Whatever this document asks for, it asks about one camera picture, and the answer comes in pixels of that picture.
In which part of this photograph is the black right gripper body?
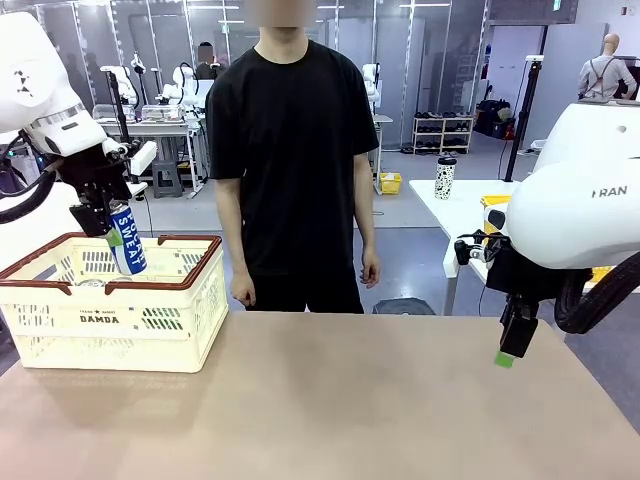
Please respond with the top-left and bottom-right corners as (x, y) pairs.
(484, 242), (564, 305)

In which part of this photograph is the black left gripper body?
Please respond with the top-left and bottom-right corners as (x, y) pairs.
(55, 146), (134, 205)

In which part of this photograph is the blue Pocari Sweat can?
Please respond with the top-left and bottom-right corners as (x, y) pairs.
(108, 200), (148, 278)

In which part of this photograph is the person's right forearm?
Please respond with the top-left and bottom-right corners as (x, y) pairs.
(214, 199), (251, 276)

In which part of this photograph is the person's left forearm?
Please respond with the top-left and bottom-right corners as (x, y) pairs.
(351, 184), (377, 250)

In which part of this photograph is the yellow plastic shopping basket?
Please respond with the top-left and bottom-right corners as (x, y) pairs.
(479, 193), (615, 282)

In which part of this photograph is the cream basket with brown rim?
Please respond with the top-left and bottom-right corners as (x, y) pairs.
(0, 232), (230, 375)

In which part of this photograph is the person's left hand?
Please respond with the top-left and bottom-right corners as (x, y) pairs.
(358, 246), (382, 290)

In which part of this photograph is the person's right hand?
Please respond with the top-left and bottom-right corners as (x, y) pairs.
(229, 272), (258, 308)

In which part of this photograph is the black tripod pole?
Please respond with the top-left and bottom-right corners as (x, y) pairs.
(101, 71), (141, 185)

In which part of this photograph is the clear plastic container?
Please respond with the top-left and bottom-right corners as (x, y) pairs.
(92, 103), (137, 124)
(140, 103), (185, 122)

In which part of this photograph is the grey step stool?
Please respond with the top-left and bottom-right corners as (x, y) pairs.
(151, 159), (185, 200)

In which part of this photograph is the white workbench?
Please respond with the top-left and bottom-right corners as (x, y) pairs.
(92, 117), (210, 194)

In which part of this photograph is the white side table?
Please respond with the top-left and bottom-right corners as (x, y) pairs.
(408, 178), (521, 316)

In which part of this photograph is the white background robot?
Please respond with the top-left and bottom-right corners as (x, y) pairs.
(362, 63), (383, 109)
(158, 62), (202, 109)
(99, 63), (140, 107)

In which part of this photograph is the black-spotted white tumbler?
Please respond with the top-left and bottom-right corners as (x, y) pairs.
(433, 155), (459, 201)

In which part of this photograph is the black tripod with white top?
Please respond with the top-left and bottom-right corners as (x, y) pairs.
(502, 54), (546, 184)

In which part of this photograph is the background person in dark clothes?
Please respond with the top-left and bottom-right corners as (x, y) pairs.
(195, 42), (224, 81)

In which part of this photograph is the black bags pile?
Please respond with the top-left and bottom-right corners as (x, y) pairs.
(474, 98), (516, 140)

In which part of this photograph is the white shoe rack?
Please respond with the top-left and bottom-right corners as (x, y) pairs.
(412, 114), (475, 155)

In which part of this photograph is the white robot workstation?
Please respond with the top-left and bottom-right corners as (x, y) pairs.
(370, 113), (395, 195)

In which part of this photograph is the person in black t-shirt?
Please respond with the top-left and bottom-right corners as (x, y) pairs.
(205, 0), (381, 315)

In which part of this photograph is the mannequin with grey shirt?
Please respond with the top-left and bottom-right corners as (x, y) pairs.
(577, 33), (640, 102)

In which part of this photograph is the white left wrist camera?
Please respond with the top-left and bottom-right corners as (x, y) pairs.
(117, 139), (159, 177)

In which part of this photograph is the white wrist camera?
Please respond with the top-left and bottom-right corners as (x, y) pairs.
(442, 238), (465, 280)
(117, 139), (159, 177)

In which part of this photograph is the black left arm cable sleeve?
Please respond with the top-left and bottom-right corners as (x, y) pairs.
(0, 142), (67, 225)

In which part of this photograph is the black arm cable sleeve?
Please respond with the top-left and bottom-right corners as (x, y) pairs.
(0, 142), (67, 225)
(553, 251), (640, 336)

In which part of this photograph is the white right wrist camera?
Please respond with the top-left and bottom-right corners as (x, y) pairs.
(442, 238), (465, 280)

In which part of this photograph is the black right arm cable sleeve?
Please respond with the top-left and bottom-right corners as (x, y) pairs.
(553, 251), (640, 336)

